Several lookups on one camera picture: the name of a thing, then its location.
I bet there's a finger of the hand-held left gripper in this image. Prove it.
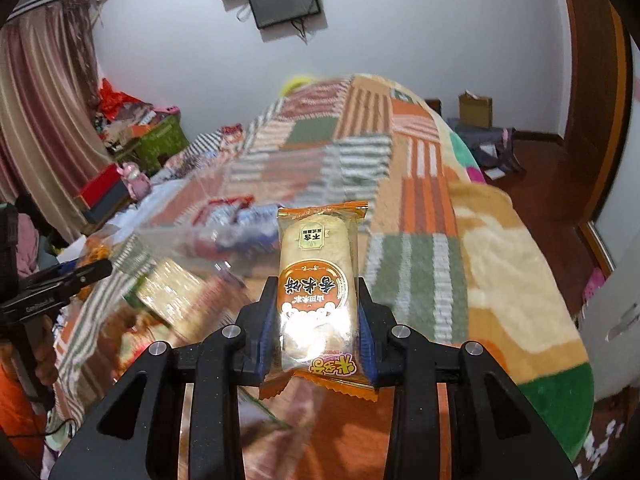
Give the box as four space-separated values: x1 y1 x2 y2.
20 259 113 306

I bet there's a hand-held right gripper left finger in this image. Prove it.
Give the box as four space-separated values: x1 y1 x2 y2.
47 276 281 480

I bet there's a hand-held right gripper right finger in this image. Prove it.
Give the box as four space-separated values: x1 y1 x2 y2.
354 276 581 480

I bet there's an orange chips packet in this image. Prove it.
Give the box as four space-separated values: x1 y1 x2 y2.
80 232 117 271

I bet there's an orange rice cracker packet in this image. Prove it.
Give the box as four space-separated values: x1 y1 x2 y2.
259 201 380 403

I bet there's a clear plastic box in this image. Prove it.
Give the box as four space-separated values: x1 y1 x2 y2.
107 162 351 331

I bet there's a pink clothing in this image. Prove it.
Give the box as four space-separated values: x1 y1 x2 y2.
15 215 41 278

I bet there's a red box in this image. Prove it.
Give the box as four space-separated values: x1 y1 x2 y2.
75 167 131 223

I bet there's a gold snack packet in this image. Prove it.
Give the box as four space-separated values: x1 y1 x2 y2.
135 257 216 331

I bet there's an orange cloth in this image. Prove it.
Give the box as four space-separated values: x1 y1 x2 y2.
0 360 51 461

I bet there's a blue white snack packet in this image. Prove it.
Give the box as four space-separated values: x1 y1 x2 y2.
197 197 281 256

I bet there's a pink plush toy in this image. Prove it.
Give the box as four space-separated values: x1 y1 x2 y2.
117 161 151 198

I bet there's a white cloth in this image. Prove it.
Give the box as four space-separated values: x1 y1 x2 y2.
135 180 186 211

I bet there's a patchwork blanket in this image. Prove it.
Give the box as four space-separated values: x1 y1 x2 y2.
50 74 596 480

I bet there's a green storage box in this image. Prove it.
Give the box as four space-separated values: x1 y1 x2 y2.
135 115 191 171

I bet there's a pile of paper clutter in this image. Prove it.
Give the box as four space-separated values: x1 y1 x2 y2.
95 100 171 146

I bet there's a striped curtain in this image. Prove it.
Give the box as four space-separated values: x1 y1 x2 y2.
0 0 113 241

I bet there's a red plastic bag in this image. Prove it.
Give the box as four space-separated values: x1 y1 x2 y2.
97 77 131 121

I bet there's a checkered quilt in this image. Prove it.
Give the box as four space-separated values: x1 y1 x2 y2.
165 125 251 176

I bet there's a grey bag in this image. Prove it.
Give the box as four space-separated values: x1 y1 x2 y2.
447 117 518 171

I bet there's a pink slipper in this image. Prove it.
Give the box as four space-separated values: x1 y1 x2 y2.
582 267 606 301

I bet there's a yellow foam tube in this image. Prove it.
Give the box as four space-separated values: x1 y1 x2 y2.
282 74 321 96

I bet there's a cardboard box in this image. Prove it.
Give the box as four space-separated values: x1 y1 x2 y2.
459 91 493 128

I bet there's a small black monitor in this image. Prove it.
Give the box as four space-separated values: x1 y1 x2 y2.
246 0 322 30

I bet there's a wooden door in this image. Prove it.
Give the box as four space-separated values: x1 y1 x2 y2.
552 0 633 221

